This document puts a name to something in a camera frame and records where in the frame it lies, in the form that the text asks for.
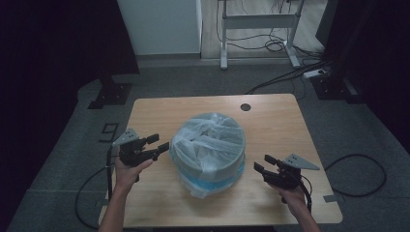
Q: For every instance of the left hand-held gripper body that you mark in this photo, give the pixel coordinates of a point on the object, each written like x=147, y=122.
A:
x=133, y=153

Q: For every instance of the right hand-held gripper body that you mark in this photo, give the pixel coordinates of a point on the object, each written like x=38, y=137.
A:
x=286, y=175

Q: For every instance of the white plastic bag blue edge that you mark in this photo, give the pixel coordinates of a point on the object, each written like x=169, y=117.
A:
x=206, y=141

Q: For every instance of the green plastic bin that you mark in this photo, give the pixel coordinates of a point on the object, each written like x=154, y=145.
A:
x=209, y=164

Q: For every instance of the person's left hand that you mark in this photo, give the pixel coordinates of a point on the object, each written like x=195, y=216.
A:
x=129, y=174

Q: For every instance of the person's right hand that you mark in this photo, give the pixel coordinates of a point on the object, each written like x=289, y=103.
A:
x=291, y=196

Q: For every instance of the grey tape piece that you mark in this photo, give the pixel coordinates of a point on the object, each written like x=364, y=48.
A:
x=330, y=198
x=101, y=203

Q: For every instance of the dark round table grommet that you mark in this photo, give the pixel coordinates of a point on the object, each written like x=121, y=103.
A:
x=245, y=107

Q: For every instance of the black stand base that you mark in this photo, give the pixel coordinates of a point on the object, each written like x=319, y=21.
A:
x=111, y=93
x=335, y=88

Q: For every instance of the white power strip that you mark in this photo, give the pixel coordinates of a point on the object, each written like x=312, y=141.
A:
x=313, y=73

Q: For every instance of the white cabinet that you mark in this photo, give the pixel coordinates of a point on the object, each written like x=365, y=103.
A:
x=161, y=27

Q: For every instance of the dark curtain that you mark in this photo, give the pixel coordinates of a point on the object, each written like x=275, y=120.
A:
x=48, y=64
x=374, y=48

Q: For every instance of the white metal desk frame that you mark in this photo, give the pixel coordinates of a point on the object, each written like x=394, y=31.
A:
x=257, y=21

